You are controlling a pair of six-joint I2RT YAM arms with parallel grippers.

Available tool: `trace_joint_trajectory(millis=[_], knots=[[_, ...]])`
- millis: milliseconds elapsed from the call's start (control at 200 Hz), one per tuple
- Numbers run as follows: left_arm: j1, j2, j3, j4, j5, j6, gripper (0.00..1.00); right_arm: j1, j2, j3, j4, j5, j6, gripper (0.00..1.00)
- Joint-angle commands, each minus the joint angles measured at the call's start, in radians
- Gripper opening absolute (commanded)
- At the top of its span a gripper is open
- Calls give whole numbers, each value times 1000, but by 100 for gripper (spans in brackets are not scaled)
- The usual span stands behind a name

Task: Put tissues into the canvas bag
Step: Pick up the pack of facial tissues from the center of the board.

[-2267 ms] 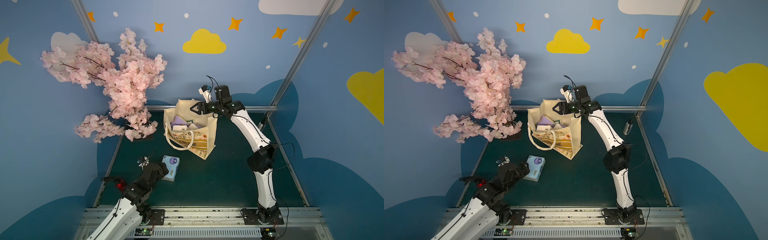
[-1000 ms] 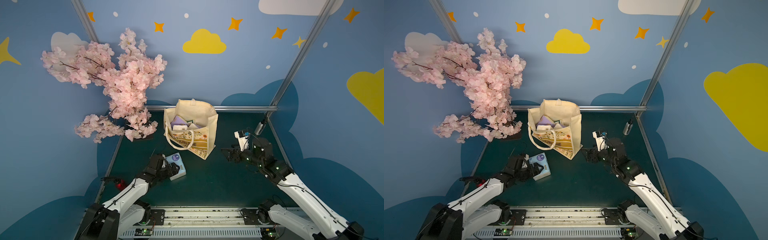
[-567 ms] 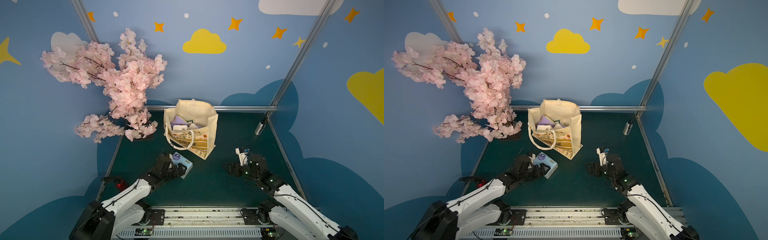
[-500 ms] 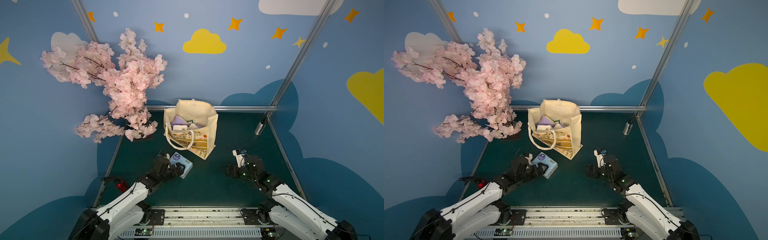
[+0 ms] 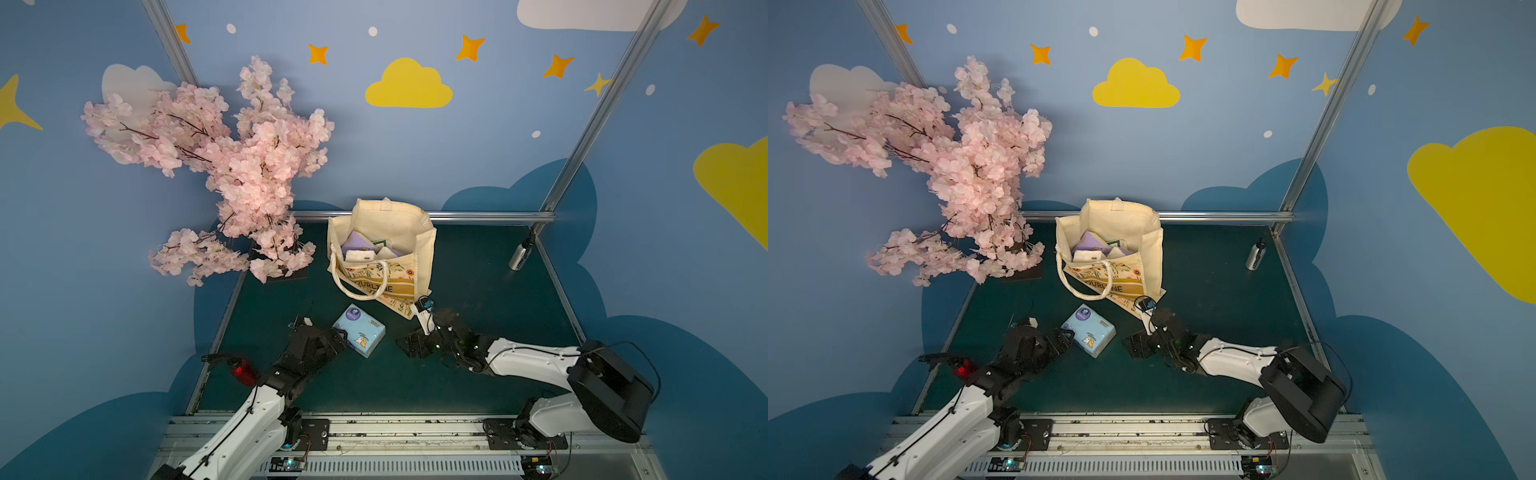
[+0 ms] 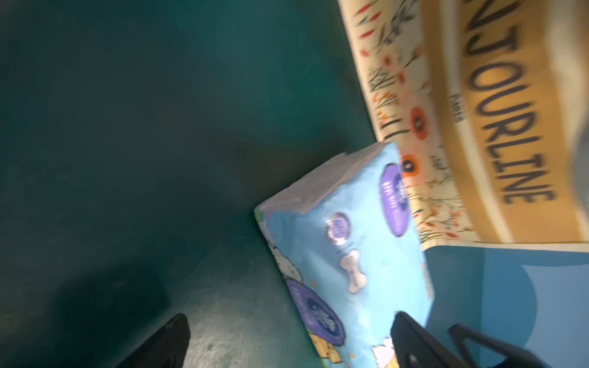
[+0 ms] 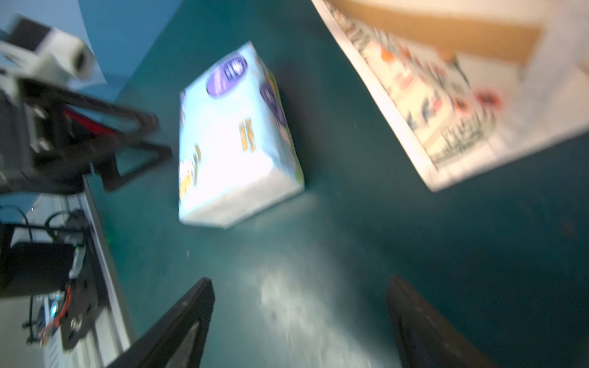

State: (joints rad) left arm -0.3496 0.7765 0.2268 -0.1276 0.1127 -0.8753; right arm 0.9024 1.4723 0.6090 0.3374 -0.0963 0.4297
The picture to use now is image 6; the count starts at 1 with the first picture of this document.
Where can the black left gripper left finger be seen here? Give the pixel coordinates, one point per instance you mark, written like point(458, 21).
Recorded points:
point(167, 348)

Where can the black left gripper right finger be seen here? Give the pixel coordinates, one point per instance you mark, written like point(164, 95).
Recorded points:
point(416, 347)

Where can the cream canvas tote bag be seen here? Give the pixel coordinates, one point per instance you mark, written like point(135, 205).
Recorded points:
point(486, 101)

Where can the light blue tissue pack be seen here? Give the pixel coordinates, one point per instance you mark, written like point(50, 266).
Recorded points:
point(345, 241)

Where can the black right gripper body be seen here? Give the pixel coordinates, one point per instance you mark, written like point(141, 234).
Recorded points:
point(514, 356)

